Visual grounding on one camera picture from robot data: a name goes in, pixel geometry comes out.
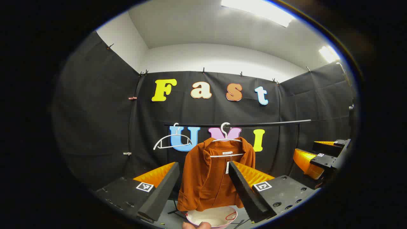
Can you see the black clothes rack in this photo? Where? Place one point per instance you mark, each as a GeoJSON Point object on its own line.
{"type": "Point", "coordinates": [270, 122]}

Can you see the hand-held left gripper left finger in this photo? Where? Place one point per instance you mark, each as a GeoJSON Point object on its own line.
{"type": "Point", "coordinates": [159, 197]}

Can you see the white plastic hanger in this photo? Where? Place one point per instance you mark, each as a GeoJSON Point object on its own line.
{"type": "Point", "coordinates": [173, 135]}
{"type": "Point", "coordinates": [225, 127]}

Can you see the small ceiling light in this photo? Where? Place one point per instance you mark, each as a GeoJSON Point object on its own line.
{"type": "Point", "coordinates": [329, 54]}

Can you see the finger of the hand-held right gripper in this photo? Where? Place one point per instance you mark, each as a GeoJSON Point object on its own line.
{"type": "Point", "coordinates": [305, 162]}
{"type": "Point", "coordinates": [330, 148]}

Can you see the white laundry hamper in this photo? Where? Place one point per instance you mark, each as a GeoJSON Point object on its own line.
{"type": "Point", "coordinates": [213, 218]}

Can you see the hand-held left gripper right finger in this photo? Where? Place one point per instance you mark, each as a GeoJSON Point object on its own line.
{"type": "Point", "coordinates": [246, 194]}

